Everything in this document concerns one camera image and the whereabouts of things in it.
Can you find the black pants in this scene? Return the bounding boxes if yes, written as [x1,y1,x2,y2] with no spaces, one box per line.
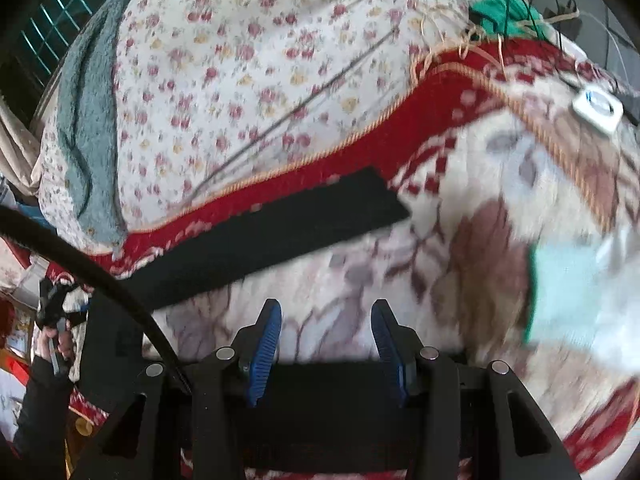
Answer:
[79,166,471,476]

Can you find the black sleeve left forearm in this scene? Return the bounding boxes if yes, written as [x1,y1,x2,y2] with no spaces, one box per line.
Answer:
[13,356,73,479]

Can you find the person's left hand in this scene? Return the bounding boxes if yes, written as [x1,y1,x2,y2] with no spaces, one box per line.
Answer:
[32,327,75,368]

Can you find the beige curtain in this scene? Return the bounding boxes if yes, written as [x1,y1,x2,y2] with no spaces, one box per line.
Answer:
[0,99,40,196]

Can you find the light blue white cloth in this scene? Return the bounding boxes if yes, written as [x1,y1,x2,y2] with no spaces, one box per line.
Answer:
[524,226,639,375]

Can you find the red white floral plush blanket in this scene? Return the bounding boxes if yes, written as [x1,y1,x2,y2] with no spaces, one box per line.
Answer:
[96,40,639,472]

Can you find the grey-blue fleece cardigan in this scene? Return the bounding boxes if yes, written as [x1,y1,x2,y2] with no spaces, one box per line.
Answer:
[56,0,130,247]

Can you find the dark green grid window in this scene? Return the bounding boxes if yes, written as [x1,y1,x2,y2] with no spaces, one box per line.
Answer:
[11,0,106,88]

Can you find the floral cotton bed sheet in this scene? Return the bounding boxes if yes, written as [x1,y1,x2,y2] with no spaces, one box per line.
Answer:
[38,0,473,252]

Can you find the white blue small device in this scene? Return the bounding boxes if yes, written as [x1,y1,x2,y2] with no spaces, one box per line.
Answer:
[572,84,624,136]

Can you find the green cloth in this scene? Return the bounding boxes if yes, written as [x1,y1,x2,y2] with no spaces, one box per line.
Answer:
[469,0,548,41]

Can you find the black cable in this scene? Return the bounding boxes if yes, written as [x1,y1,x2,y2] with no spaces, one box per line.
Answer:
[0,205,194,396]

